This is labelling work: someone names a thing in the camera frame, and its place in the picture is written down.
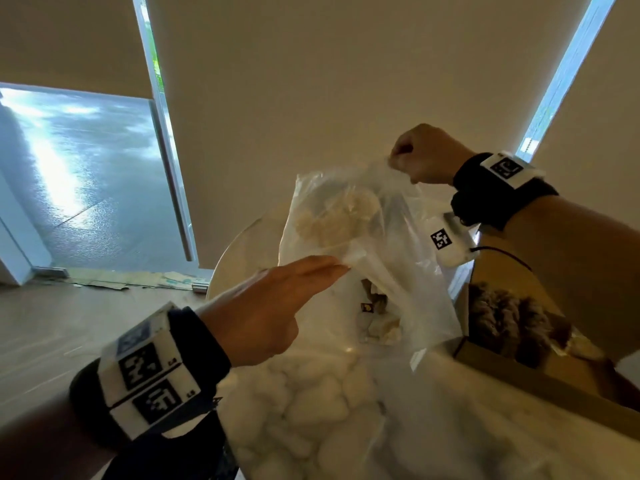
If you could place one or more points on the white left wrist marker block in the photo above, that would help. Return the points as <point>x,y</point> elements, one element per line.
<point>150,379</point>

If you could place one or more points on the white stuffing piece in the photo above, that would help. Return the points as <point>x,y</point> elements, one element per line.
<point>382,324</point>

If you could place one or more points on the brown fluffy fibre bundle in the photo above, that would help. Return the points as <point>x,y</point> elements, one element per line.
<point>505,319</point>

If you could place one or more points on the silver window frame post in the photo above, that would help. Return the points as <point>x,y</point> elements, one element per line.
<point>167,144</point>

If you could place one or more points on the cream fluffy stuffing wad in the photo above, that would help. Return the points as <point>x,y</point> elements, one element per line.
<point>335,217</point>

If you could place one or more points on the person's black clothing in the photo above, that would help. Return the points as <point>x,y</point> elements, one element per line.
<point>170,457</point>

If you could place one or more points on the person's right fingers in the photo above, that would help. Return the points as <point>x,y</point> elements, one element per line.
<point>402,154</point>

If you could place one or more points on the brown cardboard box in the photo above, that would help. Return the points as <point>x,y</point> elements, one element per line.
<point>540,384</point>

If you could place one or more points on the person's left forearm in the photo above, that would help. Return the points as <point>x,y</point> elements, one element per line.
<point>45,439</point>

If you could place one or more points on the person's left hand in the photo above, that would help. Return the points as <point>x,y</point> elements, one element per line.
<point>250,314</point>

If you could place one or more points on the white wrist marker block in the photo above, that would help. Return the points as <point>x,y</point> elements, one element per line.
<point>150,379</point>
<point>510,168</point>

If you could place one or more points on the pile of white cotton stuffing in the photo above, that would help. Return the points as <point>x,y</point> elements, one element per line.
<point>300,414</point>

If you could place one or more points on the large glass window pane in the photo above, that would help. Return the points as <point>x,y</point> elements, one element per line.
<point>85,174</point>

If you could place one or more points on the person's right hand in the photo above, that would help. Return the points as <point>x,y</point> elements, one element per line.
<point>432,154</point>

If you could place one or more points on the narrow glass window strip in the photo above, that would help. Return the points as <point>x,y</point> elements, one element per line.
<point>565,74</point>

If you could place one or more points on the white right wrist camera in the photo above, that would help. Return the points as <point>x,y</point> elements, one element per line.
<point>450,242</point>

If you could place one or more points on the person's right forearm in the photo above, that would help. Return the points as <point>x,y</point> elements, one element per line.
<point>580,264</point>

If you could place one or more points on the small beige roller blind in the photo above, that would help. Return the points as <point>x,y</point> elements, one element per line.
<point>70,39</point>

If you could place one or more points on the wide beige roller blind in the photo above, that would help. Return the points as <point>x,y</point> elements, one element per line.
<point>350,84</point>

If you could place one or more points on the person's left fingers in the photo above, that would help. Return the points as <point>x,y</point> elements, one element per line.
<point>310,274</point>

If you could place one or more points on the clear plastic bag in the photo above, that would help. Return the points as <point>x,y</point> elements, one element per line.
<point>400,254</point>

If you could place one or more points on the flattened cardboard sheets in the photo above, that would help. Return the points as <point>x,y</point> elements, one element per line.
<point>135,279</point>

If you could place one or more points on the white right wrist marker block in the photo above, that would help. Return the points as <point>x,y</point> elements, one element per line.
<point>510,168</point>

